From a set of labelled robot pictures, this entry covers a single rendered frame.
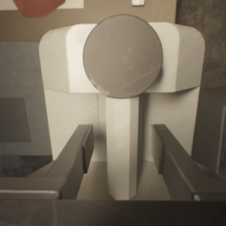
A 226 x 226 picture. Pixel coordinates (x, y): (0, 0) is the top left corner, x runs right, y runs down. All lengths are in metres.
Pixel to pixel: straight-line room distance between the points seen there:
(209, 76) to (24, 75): 1.33
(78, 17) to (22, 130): 0.23
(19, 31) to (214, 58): 1.31
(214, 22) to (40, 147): 1.37
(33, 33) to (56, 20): 0.05
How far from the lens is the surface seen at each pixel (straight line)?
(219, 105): 0.92
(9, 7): 0.41
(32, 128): 0.34
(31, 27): 0.39
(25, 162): 1.76
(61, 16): 0.37
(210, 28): 1.47
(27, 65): 0.31
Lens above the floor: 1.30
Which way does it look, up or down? 74 degrees down
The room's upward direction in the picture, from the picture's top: 175 degrees counter-clockwise
